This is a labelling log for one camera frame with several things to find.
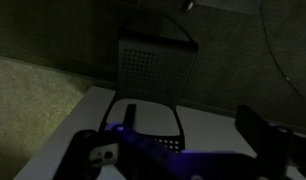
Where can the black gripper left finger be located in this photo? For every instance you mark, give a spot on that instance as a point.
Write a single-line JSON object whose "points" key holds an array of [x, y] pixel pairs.
{"points": [[130, 115]]}

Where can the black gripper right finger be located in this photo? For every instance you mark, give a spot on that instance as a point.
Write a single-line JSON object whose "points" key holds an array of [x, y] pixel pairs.
{"points": [[254, 131]]}

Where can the black perforated metal chair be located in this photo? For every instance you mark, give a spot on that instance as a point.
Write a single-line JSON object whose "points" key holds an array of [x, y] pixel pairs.
{"points": [[153, 70]]}

